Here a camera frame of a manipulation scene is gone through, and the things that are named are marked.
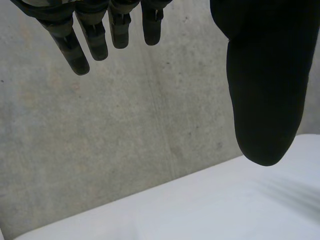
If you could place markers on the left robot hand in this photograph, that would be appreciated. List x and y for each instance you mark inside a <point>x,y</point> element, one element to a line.
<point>270,87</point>

